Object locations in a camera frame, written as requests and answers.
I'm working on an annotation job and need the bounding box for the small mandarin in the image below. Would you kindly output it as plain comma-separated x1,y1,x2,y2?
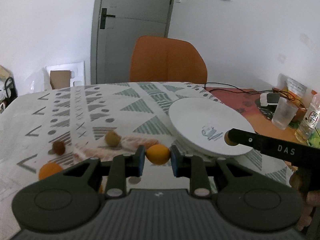
145,144,170,165
224,132,238,146

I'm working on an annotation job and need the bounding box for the black metal rack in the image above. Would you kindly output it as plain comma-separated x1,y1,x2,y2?
1,77,18,107

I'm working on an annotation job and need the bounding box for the white power adapter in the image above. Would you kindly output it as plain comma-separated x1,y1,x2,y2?
260,93,268,107

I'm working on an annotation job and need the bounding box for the clear plastic cup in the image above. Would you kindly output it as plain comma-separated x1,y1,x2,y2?
271,97,298,130

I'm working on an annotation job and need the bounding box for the white foam board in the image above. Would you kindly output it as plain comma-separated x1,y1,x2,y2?
45,62,85,87

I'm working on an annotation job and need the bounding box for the red orange table mat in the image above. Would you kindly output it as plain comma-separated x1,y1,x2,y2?
204,86,308,170

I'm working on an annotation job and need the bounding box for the dark red small fruit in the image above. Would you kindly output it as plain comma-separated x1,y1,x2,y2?
52,140,66,155

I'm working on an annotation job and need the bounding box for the brown kiwi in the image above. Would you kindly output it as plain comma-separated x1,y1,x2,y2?
104,131,121,147

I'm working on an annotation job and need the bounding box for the black cable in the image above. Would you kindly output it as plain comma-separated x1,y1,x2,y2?
203,81,278,97

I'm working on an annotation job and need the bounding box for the patterned white tablecloth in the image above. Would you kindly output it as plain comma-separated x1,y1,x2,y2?
0,81,296,205

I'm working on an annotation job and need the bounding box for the right hand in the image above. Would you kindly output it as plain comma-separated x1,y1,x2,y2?
289,172,320,231

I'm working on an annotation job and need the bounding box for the snack bag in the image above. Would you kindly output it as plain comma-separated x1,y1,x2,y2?
277,74,307,101

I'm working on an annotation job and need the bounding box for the large orange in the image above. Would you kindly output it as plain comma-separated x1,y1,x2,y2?
38,162,63,180

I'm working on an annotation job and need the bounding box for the orange chair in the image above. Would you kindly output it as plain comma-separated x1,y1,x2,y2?
129,35,208,84

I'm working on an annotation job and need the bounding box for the cardboard box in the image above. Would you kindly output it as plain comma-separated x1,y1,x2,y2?
50,70,71,89

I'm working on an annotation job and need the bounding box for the grey door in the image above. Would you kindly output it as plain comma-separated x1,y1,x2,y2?
90,0,173,84

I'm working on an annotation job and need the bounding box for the black door handle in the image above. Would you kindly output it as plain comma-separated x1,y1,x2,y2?
99,8,116,29

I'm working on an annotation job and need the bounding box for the white ceramic plate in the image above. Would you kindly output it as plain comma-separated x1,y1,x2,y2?
168,98,254,158

